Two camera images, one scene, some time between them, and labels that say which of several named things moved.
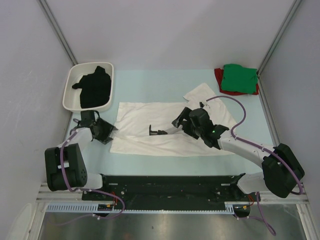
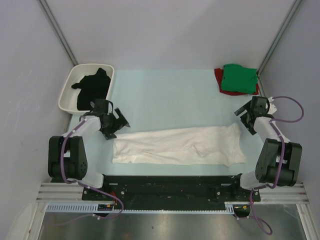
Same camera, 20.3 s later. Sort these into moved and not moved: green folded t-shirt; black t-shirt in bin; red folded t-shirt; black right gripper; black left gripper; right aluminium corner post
Moved: black right gripper; black left gripper
Not moved: green folded t-shirt; red folded t-shirt; right aluminium corner post; black t-shirt in bin
